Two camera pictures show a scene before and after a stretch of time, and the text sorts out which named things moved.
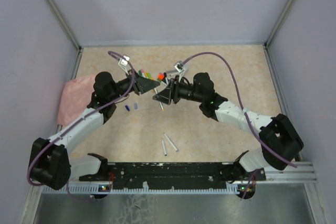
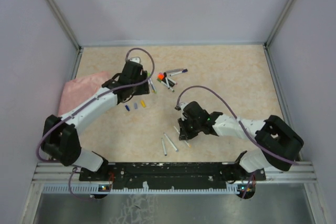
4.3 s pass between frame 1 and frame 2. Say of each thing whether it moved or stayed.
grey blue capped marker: stayed
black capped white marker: stayed
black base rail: stayed
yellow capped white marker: moved
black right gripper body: moved
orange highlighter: stayed
